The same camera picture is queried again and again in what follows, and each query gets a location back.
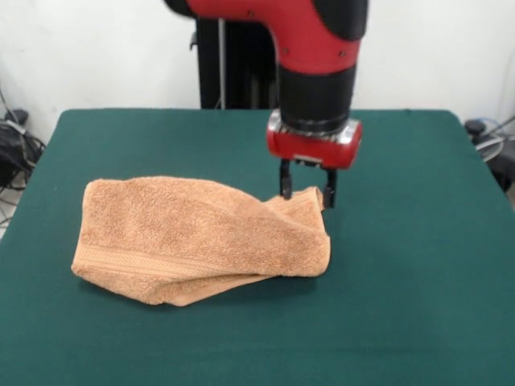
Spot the black cable bundle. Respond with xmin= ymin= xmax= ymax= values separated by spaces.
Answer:
xmin=0 ymin=108 xmax=47 ymax=194

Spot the tan terry towel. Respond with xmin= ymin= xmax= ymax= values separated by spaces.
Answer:
xmin=71 ymin=174 xmax=333 ymax=309

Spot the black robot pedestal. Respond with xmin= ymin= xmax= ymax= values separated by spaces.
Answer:
xmin=188 ymin=0 xmax=282 ymax=110

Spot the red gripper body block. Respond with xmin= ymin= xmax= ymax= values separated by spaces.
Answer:
xmin=265 ymin=110 xmax=364 ymax=171

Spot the small black plug box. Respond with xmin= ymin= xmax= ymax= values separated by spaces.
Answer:
xmin=464 ymin=119 xmax=488 ymax=136

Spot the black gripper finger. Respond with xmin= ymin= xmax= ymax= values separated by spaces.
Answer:
xmin=278 ymin=158 xmax=295 ymax=201
xmin=322 ymin=167 xmax=339 ymax=211

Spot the dark green table cloth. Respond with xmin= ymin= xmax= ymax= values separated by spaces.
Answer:
xmin=0 ymin=108 xmax=515 ymax=386

